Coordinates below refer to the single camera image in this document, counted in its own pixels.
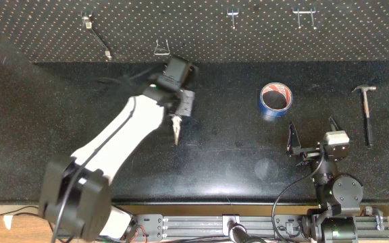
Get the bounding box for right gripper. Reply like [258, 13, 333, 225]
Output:
[284, 115, 342, 167]

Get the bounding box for pliers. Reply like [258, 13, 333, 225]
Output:
[171, 113, 184, 146]

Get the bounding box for black pegboard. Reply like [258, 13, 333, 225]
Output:
[0, 0, 389, 64]

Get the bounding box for roll of blue tape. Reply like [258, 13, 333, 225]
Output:
[259, 82, 294, 123]

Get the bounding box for hammer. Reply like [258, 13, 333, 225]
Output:
[351, 84, 378, 149]

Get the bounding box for wrench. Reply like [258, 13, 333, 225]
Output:
[81, 14, 113, 61]

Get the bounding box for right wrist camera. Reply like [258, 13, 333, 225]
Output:
[322, 130, 351, 146]

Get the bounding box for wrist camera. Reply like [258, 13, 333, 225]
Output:
[177, 89, 196, 118]
[322, 130, 351, 146]

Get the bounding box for black cable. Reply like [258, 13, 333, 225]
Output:
[271, 153, 327, 243]
[50, 161, 91, 243]

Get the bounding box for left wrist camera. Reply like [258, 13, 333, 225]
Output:
[177, 89, 196, 118]

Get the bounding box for mounting rail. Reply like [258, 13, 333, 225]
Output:
[123, 205, 389, 243]

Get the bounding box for thin black wire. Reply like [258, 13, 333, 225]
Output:
[0, 205, 41, 217]

